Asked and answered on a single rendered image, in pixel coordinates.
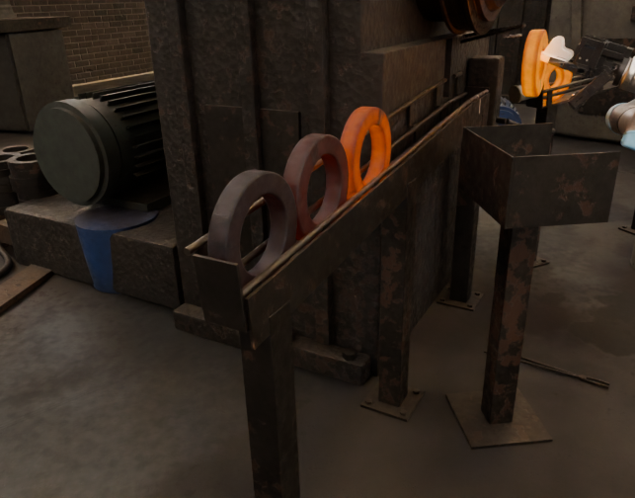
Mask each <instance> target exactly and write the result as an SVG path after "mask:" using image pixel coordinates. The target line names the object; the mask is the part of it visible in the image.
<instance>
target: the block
mask: <svg viewBox="0 0 635 498"><path fill-rule="evenodd" d="M504 64H505V59H504V57H503V56H501V55H475V56H473V57H470V59H469V64H468V78H467V86H470V87H489V93H490V101H489V112H488V120H487V125H498V124H497V123H496V119H497V117H499V113H500V104H501V94H502V84H503V74H504Z"/></svg>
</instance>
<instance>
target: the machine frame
mask: <svg viewBox="0 0 635 498"><path fill-rule="evenodd" d="M144 4H145V11H146V18H147V26H148V33H149V40H150V47H151V57H152V64H153V72H154V79H155V86H156V94H157V101H158V109H159V116H160V123H161V130H162V137H163V145H164V152H165V159H166V167H167V174H168V182H169V189H170V196H171V204H172V211H173V218H174V225H175V232H176V240H177V247H178V255H179V262H180V269H181V277H182V284H183V292H184V299H185V303H184V304H183V305H181V306H180V307H178V308H177V309H175V310H174V311H173V315H174V322H175V327H176V329H179V330H182V331H185V332H189V333H192V334H195V335H198V336H201V337H204V338H207V339H210V340H213V341H217V342H220V343H223V344H226V345H229V346H233V347H236V348H239V349H241V346H240V336H239V330H235V329H232V328H228V327H225V326H222V325H218V324H215V323H211V322H208V321H205V320H204V316H203V310H202V305H201V300H200V294H199V289H198V279H197V274H196V269H195V263H194V258H193V255H194V254H196V253H197V251H196V252H194V253H193V254H191V255H190V256H187V255H186V254H185V253H184V249H185V248H186V247H188V246H189V245H191V244H192V243H194V242H195V241H197V240H198V239H200V238H201V237H203V236H204V235H206V234H207V233H208V231H209V225H210V220H211V217H212V213H213V210H214V208H215V205H216V203H217V201H218V199H219V197H220V195H221V193H222V192H223V190H224V189H225V187H226V186H227V185H228V183H229V182H230V181H231V180H232V179H233V178H235V177H236V176H237V175H239V174H240V173H242V172H245V171H248V170H263V171H270V172H275V173H277V174H279V175H281V176H282V177H283V173H284V169H285V166H286V163H287V160H288V158H289V156H290V154H291V152H292V150H293V148H294V147H295V145H296V144H297V143H298V141H299V140H300V139H301V138H303V137H304V136H306V135H308V134H310V133H322V134H331V135H333V136H335V137H336V138H337V139H338V140H339V141H341V137H342V133H343V130H344V127H345V125H346V122H347V120H348V118H349V117H350V115H351V114H352V112H353V111H354V110H356V109H357V108H359V107H376V108H379V109H381V110H382V111H383V112H384V113H385V115H386V116H387V115H388V114H390V113H391V112H393V111H394V110H396V109H397V108H399V107H400V106H402V105H403V104H405V103H406V102H408V101H409V100H411V99H412V98H414V97H415V96H417V95H418V94H420V93H422V92H423V91H425V90H426V89H428V88H429V87H431V86H432V85H434V84H435V83H437V82H438V81H439V80H441V79H443V78H446V79H447V81H446V82H444V83H442V84H441V85H439V94H438V103H439V104H440V105H443V104H444V103H445V102H447V101H449V100H451V99H453V98H455V97H456V96H455V85H456V78H452V75H453V74H455V73H458V72H460V71H462V72H463V74H462V75H461V76H459V89H458V94H462V93H464V92H465V86H467V78H468V64H469V59H470V57H473V56H475V55H488V50H489V39H490V37H486V38H482V39H479V40H476V41H469V42H465V43H460V42H461V41H463V40H466V39H470V38H474V37H477V36H473V37H467V38H466V37H465V34H470V33H474V32H473V31H466V32H465V33H464V34H462V35H455V34H453V33H452V32H451V31H450V30H449V29H448V28H447V26H446V24H445V22H429V21H427V20H426V19H425V18H424V17H423V16H422V14H421V12H420V10H419V8H418V5H417V2H416V0H144ZM460 150H461V143H460V144H459V145H458V146H457V147H456V148H455V149H454V150H453V151H452V152H451V153H450V154H449V155H448V156H447V157H446V158H445V159H444V160H443V161H442V162H441V163H440V164H439V165H438V166H437V167H436V168H435V170H434V171H433V172H432V173H431V174H430V175H429V176H428V177H427V178H426V179H425V180H424V181H423V182H422V183H421V184H420V185H419V186H418V187H417V194H416V216H415V239H414V261H413V282H412V305H411V327H410V333H411V331H412V330H413V329H414V327H415V326H416V325H417V323H418V322H419V321H420V319H421V318H422V317H423V315H424V314H425V313H426V311H427V310H428V309H429V307H430V306H431V305H432V303H433V302H434V301H435V299H436V298H437V296H438V295H439V294H440V292H441V291H442V290H443V288H444V287H445V286H446V284H447V283H448V282H449V280H450V279H451V269H452V256H453V243H454V229H455V217H456V204H457V190H458V177H459V164H460ZM270 228H271V219H270V212H269V208H268V205H267V204H265V205H263V206H262V207H260V208H258V209H257V210H255V211H254V212H252V213H251V214H249V215H248V216H246V217H245V219H244V222H243V226H242V230H241V236H240V254H241V259H242V258H244V257H245V256H246V255H248V254H249V253H250V252H251V251H253V250H254V249H255V248H257V247H258V246H259V245H261V244H262V243H263V242H265V241H266V240H267V239H268V238H269V236H270ZM381 241H382V222H381V223H380V224H379V225H378V226H377V227H376V228H375V229H374V230H373V231H372V232H371V233H370V234H369V235H368V236H367V237H366V238H365V239H364V240H363V241H362V242H361V243H360V245H359V246H358V247H357V248H356V249H355V250H354V251H353V252H352V253H351V254H350V255H349V256H348V257H347V258H346V259H345V260H344V261H343V262H342V263H341V264H340V265H339V266H338V267H337V268H336V269H335V270H334V271H333V272H332V273H331V274H330V275H329V276H328V277H327V278H326V279H325V280H324V281H323V282H322V283H321V284H320V285H319V286H318V287H317V288H316V289H315V290H314V291H313V292H312V293H311V294H310V295H309V296H308V297H307V298H305V299H304V300H303V301H302V302H301V303H300V304H299V305H298V306H297V307H296V308H295V309H294V310H293V311H292V312H291V326H292V346H293V365H294V366H297V367H300V368H303V369H306V370H310V371H313V372H316V373H318V374H324V375H327V376H330V377H333V378H337V379H340V380H343V381H346V382H349V383H353V384H356V385H359V386H362V385H363V384H364V383H365V382H366V380H367V379H368V378H369V376H370V375H373V376H379V339H380V290H381Z"/></svg>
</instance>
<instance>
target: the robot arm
mask: <svg viewBox="0 0 635 498"><path fill-rule="evenodd" d="M590 38H595V39H598V40H601V41H596V40H593V39H590ZM633 49H634V48H632V47H629V46H625V45H622V44H618V43H615V42H611V41H608V40H605V39H601V38H598V37H594V36H591V35H586V36H585V37H582V39H581V41H580V43H579V44H578V45H577V48H576V50H575V52H573V51H572V50H571V49H568V48H566V47H565V40H564V38H563V37H561V36H558V37H556V38H554V39H553V40H552V41H551V43H550V44H549V45H548V47H546V49H545V50H544V51H541V55H540V60H542V61H544V62H547V63H549V64H551V65H554V66H557V67H559V68H562V69H565V70H569V71H570V72H572V73H575V74H578V75H581V76H585V77H590V78H591V79H592V78H594V77H595V76H597V75H598V74H599V73H600V72H602V71H603V69H605V70H604V71H603V72H602V73H601V74H600V75H599V76H598V77H597V78H595V79H594V80H593V81H592V82H591V83H589V84H588V85H587V86H586V87H585V88H583V89H582V90H581V91H580V92H579V91H578V92H576V93H574V94H573V95H572V97H570V98H569V102H568V103H567V104H568V105H569V106H570V107H571V108H572V110H575V109H577V108H579V107H581V106H583V105H584V103H585V102H586V101H587V99H588V98H589V97H590V96H591V95H593V94H594V93H595V92H596V91H597V90H599V89H600V88H601V87H602V86H604V85H605V84H606V83H607V82H608V81H610V80H611V79H612V78H613V77H614V76H615V78H614V80H613V83H612V86H616V87H617V86H618V85H619V89H622V90H625V91H629V92H632V93H635V56H634V57H633V58H631V56H630V55H631V53H632V51H633ZM574 54H575V56H574ZM573 56H574V58H572V57H573ZM613 64H616V65H617V67H615V66H612V65H613ZM605 122H606V125H607V126H608V128H609V129H610V130H612V131H613V132H614V133H616V134H621V135H622V136H623V137H622V139H621V141H620V144H621V145H622V146H623V147H626V148H628V149H631V150H634V151H635V99H634V100H632V101H631V102H629V103H620V104H616V105H614V106H613V107H611V108H610V109H609V110H608V112H607V114H606V117H605Z"/></svg>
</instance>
